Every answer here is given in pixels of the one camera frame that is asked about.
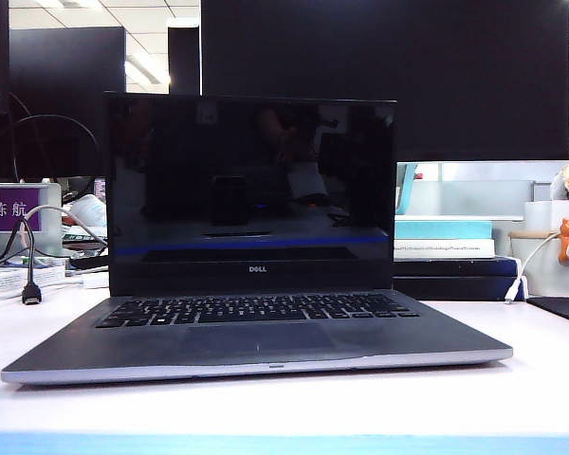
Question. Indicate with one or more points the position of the gray Dell laptop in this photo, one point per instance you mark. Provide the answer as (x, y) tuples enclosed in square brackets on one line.
[(265, 199)]

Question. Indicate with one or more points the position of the light blue chair back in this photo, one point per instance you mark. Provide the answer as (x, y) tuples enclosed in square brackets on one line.
[(407, 189)]

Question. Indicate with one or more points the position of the teal book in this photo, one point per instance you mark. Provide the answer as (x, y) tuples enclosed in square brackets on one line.
[(441, 230)]

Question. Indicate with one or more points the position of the white book with printed spine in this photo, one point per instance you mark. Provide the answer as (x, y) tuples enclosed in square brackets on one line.
[(441, 248)]

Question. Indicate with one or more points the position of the dark blue flat box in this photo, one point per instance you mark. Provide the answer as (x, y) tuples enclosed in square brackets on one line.
[(455, 279)]

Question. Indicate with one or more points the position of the gray desk partition panel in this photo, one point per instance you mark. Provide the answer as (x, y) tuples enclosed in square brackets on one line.
[(469, 199)]

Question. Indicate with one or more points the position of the white crumpled bag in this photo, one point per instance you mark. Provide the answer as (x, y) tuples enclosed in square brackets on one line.
[(87, 211)]

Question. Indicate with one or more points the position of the large black computer monitor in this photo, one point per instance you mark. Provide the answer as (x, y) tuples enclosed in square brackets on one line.
[(455, 71)]

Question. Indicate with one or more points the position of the white bin with brown rim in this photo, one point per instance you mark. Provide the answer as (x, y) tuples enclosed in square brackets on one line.
[(545, 270)]

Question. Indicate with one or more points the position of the white storage box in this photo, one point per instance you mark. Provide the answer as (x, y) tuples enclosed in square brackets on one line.
[(550, 215)]

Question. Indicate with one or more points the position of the black background monitor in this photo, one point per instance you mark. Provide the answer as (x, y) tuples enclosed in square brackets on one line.
[(61, 71)]

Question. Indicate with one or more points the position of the purple name sign holder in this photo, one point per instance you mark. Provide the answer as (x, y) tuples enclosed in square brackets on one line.
[(9, 208)]

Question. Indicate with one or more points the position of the black mouse pad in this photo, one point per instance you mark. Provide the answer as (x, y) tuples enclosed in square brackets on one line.
[(562, 310)]

